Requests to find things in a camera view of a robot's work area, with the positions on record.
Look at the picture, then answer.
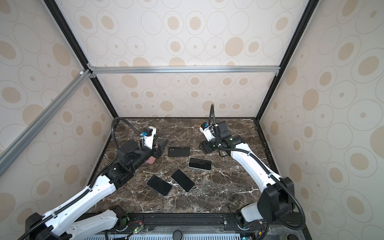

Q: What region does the light blue phone case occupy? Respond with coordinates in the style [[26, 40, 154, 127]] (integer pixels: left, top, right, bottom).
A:
[[188, 157, 213, 172]]

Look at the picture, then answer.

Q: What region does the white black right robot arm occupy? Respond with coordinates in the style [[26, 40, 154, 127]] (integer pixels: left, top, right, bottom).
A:
[[199, 135, 295, 223]]

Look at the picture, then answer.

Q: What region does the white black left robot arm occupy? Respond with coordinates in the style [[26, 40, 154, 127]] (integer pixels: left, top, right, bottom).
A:
[[20, 137, 169, 240]]

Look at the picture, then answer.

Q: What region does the black phone case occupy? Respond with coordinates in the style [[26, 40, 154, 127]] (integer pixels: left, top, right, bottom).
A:
[[168, 147, 190, 157]]

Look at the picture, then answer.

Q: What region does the pink phone case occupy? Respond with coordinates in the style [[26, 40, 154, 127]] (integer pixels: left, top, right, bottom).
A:
[[145, 156, 157, 165]]

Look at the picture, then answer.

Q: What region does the black smartphone gold edge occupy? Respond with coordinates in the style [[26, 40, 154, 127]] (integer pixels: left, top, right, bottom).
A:
[[172, 170, 195, 193]]

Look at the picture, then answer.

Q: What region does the dark blue smartphone left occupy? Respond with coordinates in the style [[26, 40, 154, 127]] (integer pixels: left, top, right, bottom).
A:
[[147, 175, 172, 196]]

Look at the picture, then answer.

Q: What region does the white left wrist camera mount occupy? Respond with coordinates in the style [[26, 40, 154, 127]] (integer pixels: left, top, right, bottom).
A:
[[141, 126, 157, 149]]

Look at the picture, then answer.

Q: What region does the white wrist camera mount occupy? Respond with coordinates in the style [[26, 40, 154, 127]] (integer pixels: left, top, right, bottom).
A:
[[200, 123, 215, 142], [141, 126, 157, 149]]

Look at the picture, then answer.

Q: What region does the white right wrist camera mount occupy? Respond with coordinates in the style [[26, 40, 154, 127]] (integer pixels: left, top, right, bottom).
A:
[[200, 123, 215, 142]]

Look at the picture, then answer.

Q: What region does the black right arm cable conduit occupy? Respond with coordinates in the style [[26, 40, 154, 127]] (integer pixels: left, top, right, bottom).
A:
[[208, 103, 307, 231]]

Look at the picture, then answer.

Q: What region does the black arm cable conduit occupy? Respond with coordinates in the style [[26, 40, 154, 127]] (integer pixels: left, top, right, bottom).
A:
[[17, 116, 145, 240], [208, 103, 307, 231]]

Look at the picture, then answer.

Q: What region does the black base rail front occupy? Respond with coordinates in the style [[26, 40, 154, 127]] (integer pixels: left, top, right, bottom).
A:
[[52, 211, 313, 240]]

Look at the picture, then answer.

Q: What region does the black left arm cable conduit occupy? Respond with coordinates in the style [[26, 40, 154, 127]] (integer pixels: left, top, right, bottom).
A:
[[17, 116, 145, 240]]

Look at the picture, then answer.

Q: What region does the silver aluminium rail back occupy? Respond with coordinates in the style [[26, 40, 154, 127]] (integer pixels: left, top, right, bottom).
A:
[[91, 66, 280, 74]]

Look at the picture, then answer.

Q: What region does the silver aluminium rail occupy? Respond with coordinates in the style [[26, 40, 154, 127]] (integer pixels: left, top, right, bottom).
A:
[[1, 69, 91, 175], [91, 66, 280, 74]]

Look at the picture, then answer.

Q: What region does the silver aluminium rail left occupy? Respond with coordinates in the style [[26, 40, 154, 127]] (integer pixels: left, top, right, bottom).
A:
[[1, 69, 91, 175]]

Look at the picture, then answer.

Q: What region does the black corner frame post left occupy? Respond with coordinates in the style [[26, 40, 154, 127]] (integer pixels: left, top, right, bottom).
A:
[[43, 0, 118, 118]]

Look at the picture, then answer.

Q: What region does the black corner frame post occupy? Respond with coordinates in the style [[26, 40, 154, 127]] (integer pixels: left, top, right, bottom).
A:
[[43, 0, 118, 118], [255, 0, 319, 123]]

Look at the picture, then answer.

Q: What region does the black corner frame post right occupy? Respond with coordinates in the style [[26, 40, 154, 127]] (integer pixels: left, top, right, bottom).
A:
[[255, 0, 319, 123]]

